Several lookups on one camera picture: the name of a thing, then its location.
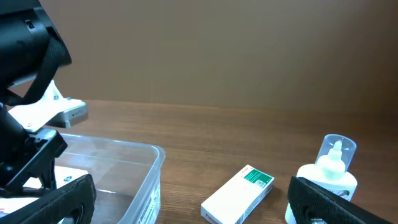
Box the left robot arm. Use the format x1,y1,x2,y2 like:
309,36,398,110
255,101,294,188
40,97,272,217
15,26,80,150
1,1,72,198

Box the white Hansaplast box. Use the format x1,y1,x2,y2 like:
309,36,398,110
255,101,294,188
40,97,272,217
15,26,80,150
1,166,88,217

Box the white dropper bottle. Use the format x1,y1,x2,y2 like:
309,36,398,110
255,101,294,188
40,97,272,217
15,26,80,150
284,133,358,224

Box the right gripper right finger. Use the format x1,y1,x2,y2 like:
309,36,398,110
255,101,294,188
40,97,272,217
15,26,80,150
288,176,391,224

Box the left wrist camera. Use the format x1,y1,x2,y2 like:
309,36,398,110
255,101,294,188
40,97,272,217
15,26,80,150
9,80,88,133

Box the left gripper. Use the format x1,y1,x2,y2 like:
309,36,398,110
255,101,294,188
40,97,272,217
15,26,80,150
1,105,67,198

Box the white green medicine box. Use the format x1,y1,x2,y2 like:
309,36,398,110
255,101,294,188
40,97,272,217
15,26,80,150
200,164,275,224

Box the clear plastic container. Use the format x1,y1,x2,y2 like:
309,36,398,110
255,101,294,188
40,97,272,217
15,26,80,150
55,134,165,224

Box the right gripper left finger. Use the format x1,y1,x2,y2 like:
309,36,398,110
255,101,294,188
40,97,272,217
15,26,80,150
1,174,96,224

